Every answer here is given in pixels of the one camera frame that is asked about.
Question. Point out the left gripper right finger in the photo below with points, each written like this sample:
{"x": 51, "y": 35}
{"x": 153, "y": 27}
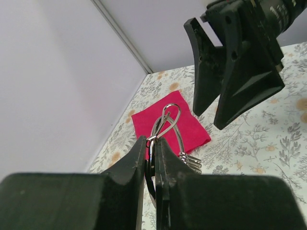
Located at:
{"x": 186, "y": 200}

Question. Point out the large metal keyring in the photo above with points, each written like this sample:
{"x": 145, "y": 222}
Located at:
{"x": 162, "y": 125}

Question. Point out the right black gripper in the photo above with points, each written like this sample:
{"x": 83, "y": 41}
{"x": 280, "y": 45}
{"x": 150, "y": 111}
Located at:
{"x": 245, "y": 69}

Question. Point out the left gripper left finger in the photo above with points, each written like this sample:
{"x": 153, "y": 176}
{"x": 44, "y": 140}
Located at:
{"x": 111, "y": 200}

